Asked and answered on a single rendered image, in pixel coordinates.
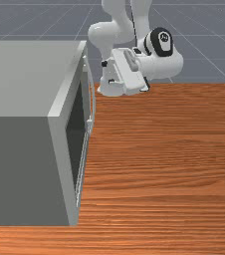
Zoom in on grey microwave oven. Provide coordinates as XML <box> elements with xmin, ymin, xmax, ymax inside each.
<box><xmin>0</xmin><ymin>40</ymin><xmax>97</xmax><ymax>228</ymax></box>

